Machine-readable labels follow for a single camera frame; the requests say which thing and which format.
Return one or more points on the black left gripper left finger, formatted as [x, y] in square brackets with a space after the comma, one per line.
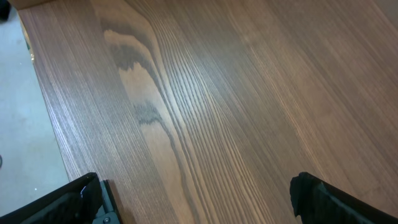
[84, 200]

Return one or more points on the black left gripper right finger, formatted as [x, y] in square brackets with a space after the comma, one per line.
[316, 201]

